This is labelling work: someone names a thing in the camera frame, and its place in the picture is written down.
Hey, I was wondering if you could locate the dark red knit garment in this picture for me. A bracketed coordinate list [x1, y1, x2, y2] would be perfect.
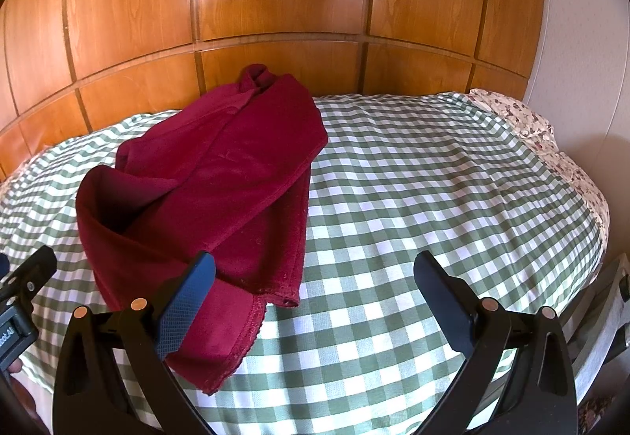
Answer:
[76, 64, 328, 393]

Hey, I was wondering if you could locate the green white checkered bedspread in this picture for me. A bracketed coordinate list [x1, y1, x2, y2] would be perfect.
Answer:
[0, 91, 604, 435]

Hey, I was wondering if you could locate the floral patterned bed sheet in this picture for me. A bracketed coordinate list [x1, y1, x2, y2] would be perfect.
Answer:
[465, 88, 611, 248]

